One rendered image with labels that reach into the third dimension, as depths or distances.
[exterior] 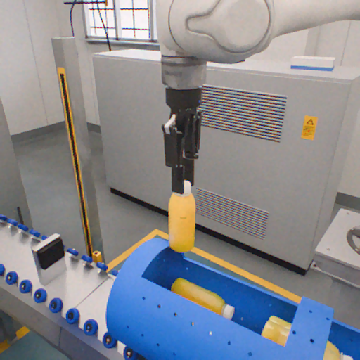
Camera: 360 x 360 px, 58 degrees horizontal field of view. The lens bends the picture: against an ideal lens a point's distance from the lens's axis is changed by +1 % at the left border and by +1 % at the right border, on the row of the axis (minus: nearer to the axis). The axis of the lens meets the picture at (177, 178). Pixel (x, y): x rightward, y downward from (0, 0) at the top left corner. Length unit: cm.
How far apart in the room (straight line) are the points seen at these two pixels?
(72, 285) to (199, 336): 62
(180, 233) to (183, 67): 39
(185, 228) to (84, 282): 57
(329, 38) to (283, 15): 285
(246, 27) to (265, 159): 193
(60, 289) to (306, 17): 107
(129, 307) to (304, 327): 38
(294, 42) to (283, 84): 103
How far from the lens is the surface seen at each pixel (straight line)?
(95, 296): 119
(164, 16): 60
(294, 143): 222
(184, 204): 75
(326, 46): 339
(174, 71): 63
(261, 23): 45
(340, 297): 133
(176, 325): 76
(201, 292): 97
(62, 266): 130
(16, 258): 144
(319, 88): 211
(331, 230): 133
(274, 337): 79
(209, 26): 44
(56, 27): 572
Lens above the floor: 178
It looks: 27 degrees down
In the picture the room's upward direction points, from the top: straight up
